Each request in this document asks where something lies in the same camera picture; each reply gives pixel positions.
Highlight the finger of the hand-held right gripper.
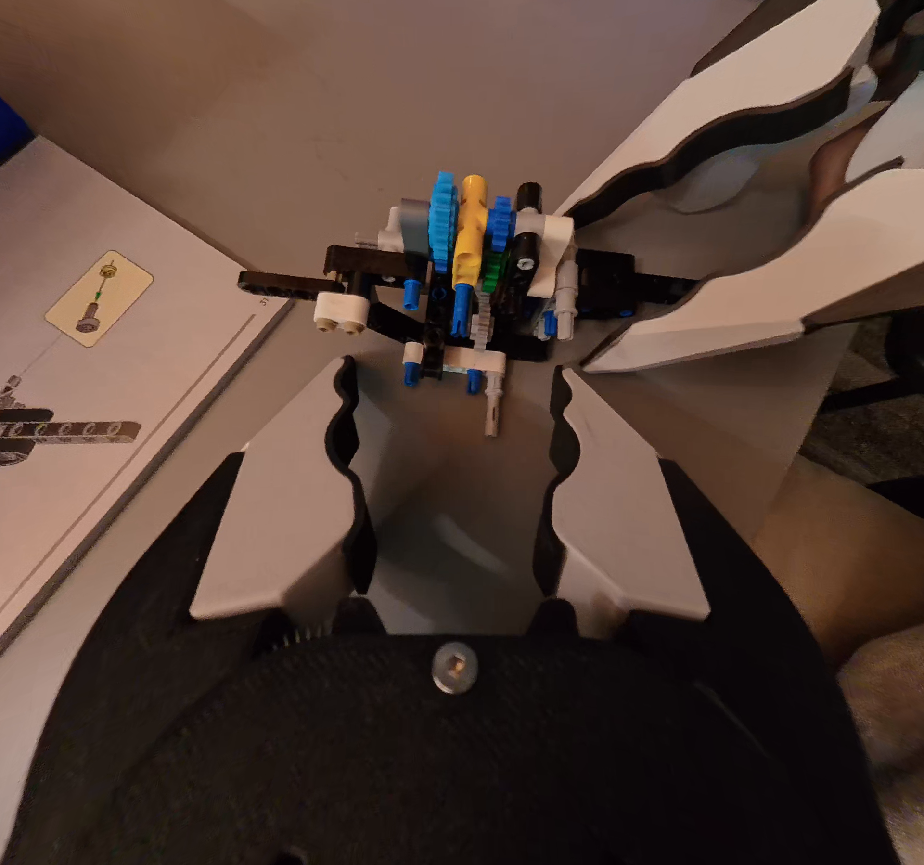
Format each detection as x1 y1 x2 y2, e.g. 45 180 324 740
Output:
554 0 883 232
579 156 924 376

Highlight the person's right hand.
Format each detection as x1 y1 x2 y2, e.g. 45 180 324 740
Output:
808 110 890 212

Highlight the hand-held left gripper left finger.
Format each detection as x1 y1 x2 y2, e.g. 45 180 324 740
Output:
189 354 378 619

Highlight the lego instruction booklet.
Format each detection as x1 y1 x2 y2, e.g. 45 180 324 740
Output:
0 136 297 654

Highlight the blue plastic bin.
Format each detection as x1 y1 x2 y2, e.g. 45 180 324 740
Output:
0 95 34 163

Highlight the tan cardboard box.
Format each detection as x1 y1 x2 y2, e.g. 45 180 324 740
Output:
751 457 924 667

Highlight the multicoloured lego gear assembly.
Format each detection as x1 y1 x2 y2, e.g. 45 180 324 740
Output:
238 170 703 439

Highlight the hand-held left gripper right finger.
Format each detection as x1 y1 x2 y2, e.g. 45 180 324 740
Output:
532 365 713 621

